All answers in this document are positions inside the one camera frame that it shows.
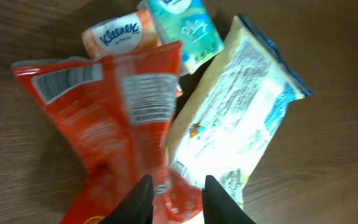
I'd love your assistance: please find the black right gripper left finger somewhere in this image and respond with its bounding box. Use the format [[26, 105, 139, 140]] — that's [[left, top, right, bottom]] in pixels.
[[99, 174, 154, 224]]

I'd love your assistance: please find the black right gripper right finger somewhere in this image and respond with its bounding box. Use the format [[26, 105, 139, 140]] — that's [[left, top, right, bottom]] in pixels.
[[202, 175, 256, 224]]

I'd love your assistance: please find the red snack bag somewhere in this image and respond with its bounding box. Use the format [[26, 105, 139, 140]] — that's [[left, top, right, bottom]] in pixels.
[[11, 41, 203, 223]]

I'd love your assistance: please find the beige snack bag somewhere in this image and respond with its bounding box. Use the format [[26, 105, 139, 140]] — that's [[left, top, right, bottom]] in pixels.
[[165, 14, 311, 205]]

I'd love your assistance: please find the orange tissue pack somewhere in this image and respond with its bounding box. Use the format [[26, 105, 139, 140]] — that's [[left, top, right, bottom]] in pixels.
[[81, 9, 185, 98]]

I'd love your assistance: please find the teal tissue pack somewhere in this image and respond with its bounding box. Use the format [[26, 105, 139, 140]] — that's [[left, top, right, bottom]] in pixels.
[[137, 0, 224, 75]]

